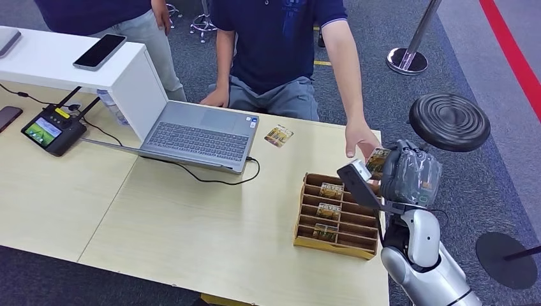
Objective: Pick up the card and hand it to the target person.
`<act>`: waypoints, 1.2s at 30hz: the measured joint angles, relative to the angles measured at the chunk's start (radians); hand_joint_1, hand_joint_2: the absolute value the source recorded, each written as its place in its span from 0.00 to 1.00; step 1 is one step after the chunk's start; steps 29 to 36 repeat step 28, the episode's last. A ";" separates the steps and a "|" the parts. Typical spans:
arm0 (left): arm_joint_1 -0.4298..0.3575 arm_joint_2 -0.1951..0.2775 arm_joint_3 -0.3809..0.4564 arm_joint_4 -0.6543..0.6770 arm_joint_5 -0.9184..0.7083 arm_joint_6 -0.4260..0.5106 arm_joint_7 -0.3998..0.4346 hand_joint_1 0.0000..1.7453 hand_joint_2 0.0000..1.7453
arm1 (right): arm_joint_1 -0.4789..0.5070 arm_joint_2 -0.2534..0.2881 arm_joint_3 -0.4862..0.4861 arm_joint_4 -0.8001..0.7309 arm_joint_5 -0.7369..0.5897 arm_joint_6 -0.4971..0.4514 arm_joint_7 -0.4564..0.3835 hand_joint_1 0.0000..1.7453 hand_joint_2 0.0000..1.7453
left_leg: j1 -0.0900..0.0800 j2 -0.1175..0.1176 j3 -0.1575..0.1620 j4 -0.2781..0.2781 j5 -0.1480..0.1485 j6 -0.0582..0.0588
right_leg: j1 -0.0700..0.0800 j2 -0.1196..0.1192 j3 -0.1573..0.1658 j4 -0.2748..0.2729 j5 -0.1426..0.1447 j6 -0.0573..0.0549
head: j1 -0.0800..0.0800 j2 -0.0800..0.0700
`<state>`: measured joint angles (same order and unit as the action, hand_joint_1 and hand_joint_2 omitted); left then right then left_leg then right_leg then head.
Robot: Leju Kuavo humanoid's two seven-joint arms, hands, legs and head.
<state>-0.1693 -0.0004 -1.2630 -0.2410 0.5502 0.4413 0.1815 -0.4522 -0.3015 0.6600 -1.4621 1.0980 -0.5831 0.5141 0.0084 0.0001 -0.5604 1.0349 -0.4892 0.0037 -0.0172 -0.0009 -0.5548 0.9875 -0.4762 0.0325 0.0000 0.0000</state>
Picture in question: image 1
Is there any person's right hand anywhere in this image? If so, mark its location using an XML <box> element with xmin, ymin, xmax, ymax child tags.
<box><xmin>199</xmin><ymin>87</ymin><xmax>230</xmax><ymax>108</ymax></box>

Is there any person's left hand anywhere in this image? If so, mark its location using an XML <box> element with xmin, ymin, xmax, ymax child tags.
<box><xmin>344</xmin><ymin>118</ymin><xmax>382</xmax><ymax>159</ymax></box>

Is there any person's hand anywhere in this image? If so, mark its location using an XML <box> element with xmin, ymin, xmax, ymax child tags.
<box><xmin>151</xmin><ymin>0</ymin><xmax>172</xmax><ymax>33</ymax></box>

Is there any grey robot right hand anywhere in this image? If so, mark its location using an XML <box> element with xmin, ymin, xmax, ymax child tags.
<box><xmin>379</xmin><ymin>139</ymin><xmax>443</xmax><ymax>208</ymax></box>

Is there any hotel key card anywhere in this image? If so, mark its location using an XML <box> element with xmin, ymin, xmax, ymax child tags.
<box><xmin>316</xmin><ymin>202</ymin><xmax>341</xmax><ymax>221</ymax></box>
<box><xmin>264</xmin><ymin>124</ymin><xmax>295</xmax><ymax>148</ymax></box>
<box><xmin>311</xmin><ymin>223</ymin><xmax>339</xmax><ymax>243</ymax></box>
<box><xmin>364</xmin><ymin>147</ymin><xmax>392</xmax><ymax>180</ymax></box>
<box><xmin>319</xmin><ymin>182</ymin><xmax>345</xmax><ymax>200</ymax></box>

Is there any wooden slotted card holder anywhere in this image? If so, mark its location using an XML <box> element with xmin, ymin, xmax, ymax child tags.
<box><xmin>293</xmin><ymin>172</ymin><xmax>380</xmax><ymax>261</ymax></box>

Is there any person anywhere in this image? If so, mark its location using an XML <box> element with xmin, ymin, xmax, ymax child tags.
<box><xmin>199</xmin><ymin>0</ymin><xmax>382</xmax><ymax>159</ymax></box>
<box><xmin>33</xmin><ymin>0</ymin><xmax>188</xmax><ymax>102</ymax></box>

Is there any chrome chair base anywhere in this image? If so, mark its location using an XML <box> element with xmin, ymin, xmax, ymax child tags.
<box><xmin>189</xmin><ymin>0</ymin><xmax>217</xmax><ymax>44</ymax></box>
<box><xmin>166</xmin><ymin>3</ymin><xmax>184</xmax><ymax>29</ymax></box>

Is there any grey open laptop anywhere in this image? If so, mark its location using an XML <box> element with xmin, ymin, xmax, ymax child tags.
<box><xmin>81</xmin><ymin>100</ymin><xmax>260</xmax><ymax>175</ymax></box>

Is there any black round stool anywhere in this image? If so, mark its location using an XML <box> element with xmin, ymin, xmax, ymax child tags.
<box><xmin>406</xmin><ymin>92</ymin><xmax>492</xmax><ymax>154</ymax></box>

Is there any black smartphone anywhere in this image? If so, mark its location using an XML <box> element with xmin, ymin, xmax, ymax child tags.
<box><xmin>72</xmin><ymin>33</ymin><xmax>128</xmax><ymax>71</ymax></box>

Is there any white desk riser shelf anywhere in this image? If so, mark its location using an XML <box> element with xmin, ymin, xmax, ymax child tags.
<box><xmin>0</xmin><ymin>25</ymin><xmax>169</xmax><ymax>142</ymax></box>

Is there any clear plastic water bottle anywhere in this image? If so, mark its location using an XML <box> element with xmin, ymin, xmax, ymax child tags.
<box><xmin>96</xmin><ymin>89</ymin><xmax>130</xmax><ymax>127</ymax></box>

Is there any black disc base with pole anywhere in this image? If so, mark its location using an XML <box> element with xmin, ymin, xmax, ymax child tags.
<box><xmin>475</xmin><ymin>231</ymin><xmax>541</xmax><ymax>291</ymax></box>

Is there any grey flat device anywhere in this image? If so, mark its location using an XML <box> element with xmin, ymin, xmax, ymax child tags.
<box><xmin>0</xmin><ymin>28</ymin><xmax>22</xmax><ymax>59</ymax></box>

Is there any black remote controller with screen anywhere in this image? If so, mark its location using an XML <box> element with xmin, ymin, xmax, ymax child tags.
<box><xmin>21</xmin><ymin>86</ymin><xmax>101</xmax><ymax>157</ymax></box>

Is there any dark brown smartphone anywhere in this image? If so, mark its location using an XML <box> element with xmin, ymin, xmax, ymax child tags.
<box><xmin>0</xmin><ymin>106</ymin><xmax>24</xmax><ymax>134</ymax></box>

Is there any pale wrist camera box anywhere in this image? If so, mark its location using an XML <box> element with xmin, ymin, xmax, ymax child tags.
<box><xmin>348</xmin><ymin>159</ymin><xmax>373</xmax><ymax>182</ymax></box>

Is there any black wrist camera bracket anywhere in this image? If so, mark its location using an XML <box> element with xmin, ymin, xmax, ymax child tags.
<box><xmin>336</xmin><ymin>163</ymin><xmax>417</xmax><ymax>216</ymax></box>

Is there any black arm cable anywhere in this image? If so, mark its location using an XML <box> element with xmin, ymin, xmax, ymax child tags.
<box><xmin>375</xmin><ymin>208</ymin><xmax>386</xmax><ymax>248</ymax></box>

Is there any black laptop cable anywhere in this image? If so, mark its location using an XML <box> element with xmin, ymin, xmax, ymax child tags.
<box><xmin>82</xmin><ymin>118</ymin><xmax>262</xmax><ymax>186</ymax></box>

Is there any chrome stanchion post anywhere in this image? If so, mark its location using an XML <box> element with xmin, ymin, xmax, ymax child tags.
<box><xmin>386</xmin><ymin>0</ymin><xmax>443</xmax><ymax>76</ymax></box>

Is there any thin black cable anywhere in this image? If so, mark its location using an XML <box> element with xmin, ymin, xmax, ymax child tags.
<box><xmin>0</xmin><ymin>83</ymin><xmax>56</xmax><ymax>106</ymax></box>

